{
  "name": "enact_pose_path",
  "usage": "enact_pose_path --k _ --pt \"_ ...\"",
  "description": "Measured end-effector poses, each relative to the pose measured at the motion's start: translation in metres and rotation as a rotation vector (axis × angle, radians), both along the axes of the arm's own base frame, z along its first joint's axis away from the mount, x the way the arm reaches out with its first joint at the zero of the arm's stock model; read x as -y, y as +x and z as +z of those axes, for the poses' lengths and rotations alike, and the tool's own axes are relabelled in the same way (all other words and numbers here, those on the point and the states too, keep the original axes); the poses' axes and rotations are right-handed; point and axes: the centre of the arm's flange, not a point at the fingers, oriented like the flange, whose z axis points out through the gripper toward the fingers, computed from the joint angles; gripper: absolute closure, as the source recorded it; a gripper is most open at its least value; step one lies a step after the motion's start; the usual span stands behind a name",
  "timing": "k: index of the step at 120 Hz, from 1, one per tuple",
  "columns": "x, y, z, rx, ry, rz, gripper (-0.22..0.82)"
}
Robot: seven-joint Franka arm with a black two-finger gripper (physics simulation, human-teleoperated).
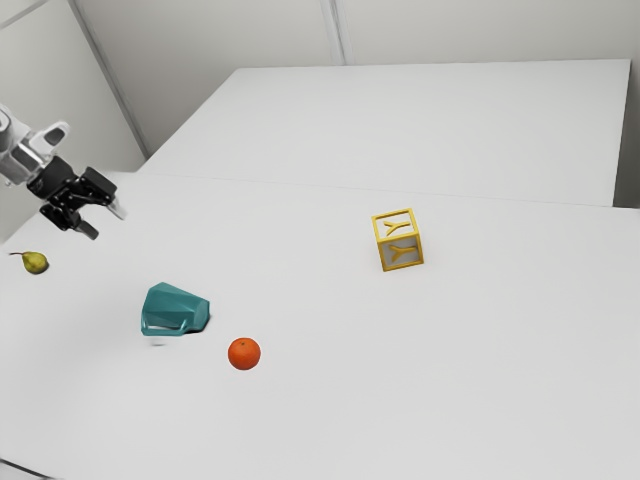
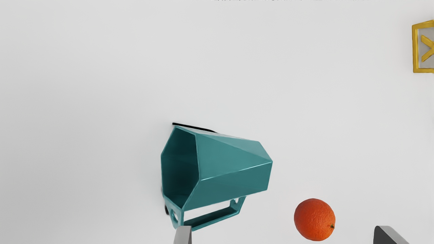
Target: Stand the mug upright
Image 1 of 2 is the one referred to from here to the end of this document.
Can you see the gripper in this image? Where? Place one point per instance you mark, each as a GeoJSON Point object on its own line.
{"type": "Point", "coordinates": [51, 178]}

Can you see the teal faceted mug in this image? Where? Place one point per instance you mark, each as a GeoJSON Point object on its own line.
{"type": "Point", "coordinates": [172, 310]}

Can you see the green pear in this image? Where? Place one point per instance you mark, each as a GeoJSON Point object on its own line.
{"type": "Point", "coordinates": [35, 262]}

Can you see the orange fruit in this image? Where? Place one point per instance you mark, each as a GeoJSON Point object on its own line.
{"type": "Point", "coordinates": [244, 354]}

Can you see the yellow letter block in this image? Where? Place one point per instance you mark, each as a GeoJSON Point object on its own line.
{"type": "Point", "coordinates": [397, 241]}

